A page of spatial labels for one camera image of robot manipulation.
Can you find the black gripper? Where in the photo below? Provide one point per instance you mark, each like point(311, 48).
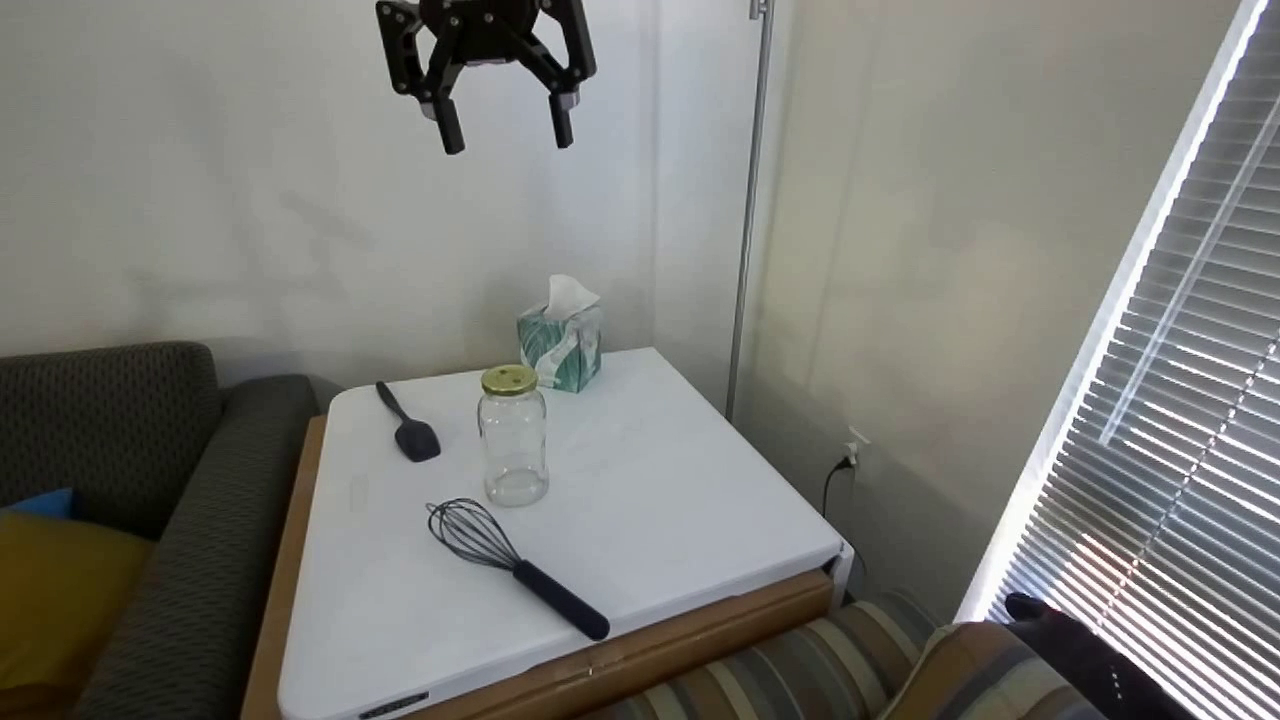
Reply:
point(481, 23)

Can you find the gold metal jar lid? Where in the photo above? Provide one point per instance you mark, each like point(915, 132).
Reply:
point(510, 382)

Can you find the clear glass jar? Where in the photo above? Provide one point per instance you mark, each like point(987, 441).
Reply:
point(512, 453)

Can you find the teal patterned tissue box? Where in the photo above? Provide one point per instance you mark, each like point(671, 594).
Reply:
point(562, 347)

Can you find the black silicone spatula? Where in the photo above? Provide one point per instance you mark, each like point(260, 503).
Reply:
point(417, 437)

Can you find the white table board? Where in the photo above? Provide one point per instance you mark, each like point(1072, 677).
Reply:
point(664, 492)

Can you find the grey fabric sofa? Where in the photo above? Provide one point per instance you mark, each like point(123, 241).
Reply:
point(173, 532)

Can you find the blue pillow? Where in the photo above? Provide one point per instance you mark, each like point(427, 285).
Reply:
point(40, 506)

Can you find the striped fabric sofa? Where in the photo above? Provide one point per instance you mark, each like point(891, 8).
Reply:
point(772, 674)

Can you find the yellow pillow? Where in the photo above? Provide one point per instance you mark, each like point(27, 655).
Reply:
point(63, 594)

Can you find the white window blinds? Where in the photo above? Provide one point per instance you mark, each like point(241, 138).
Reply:
point(1173, 441)

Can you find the striped sofa cushion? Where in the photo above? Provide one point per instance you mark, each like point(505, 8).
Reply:
point(987, 683)

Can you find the wall power outlet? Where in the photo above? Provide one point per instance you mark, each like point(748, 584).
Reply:
point(852, 447)

